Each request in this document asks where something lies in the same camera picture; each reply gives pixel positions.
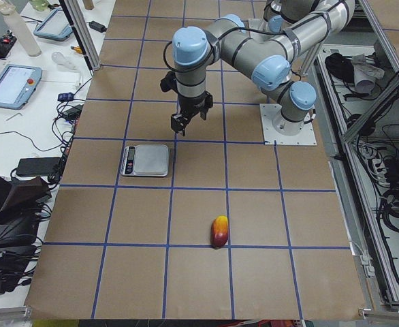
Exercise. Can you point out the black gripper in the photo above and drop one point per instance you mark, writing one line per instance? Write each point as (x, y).
(191, 104)

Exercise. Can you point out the red yellow mango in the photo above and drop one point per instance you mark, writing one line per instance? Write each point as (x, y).
(219, 232)

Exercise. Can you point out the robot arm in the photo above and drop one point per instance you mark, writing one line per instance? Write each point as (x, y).
(272, 15)
(300, 28)

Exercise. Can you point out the silver digital kitchen scale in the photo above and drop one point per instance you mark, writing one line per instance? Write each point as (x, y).
(145, 160)

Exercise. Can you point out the black power adapter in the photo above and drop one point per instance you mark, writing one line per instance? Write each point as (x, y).
(96, 26)

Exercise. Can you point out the clear light bulb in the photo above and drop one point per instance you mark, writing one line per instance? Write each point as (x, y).
(61, 60)

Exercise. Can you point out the far teach pendant tablet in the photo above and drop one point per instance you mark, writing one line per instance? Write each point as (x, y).
(54, 27)

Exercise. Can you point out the teach pendant tablet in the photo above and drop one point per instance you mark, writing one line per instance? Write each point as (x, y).
(54, 27)
(17, 84)

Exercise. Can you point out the black laptop power brick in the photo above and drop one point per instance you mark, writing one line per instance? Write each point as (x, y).
(37, 166)

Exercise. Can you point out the near teach pendant tablet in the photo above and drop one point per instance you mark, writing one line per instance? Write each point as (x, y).
(17, 84)

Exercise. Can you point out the aluminium frame post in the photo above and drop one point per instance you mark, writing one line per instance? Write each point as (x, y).
(76, 21)

